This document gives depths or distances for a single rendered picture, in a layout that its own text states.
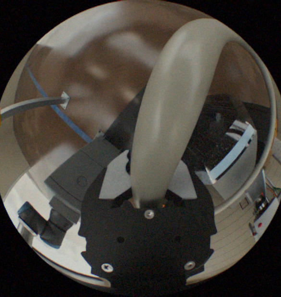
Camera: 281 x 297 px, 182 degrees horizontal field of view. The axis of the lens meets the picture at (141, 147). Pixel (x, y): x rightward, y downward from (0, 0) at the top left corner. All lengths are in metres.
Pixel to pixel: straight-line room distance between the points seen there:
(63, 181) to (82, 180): 0.14
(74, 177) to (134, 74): 1.09
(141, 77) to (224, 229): 6.07
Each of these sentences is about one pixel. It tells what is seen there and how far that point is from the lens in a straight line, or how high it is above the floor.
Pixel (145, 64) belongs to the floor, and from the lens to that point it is 1.11.
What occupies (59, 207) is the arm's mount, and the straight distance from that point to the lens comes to 0.69.
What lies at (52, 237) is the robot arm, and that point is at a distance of 0.71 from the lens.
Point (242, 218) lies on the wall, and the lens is 5.70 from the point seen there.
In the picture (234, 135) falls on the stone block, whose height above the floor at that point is 0.75.
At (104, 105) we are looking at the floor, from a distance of 1.09.
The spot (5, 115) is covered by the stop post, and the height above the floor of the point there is 0.93.
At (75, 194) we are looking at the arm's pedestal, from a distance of 0.63.
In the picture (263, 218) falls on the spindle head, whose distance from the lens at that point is 0.80.
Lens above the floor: 0.98
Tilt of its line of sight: 65 degrees down
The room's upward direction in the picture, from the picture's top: 175 degrees counter-clockwise
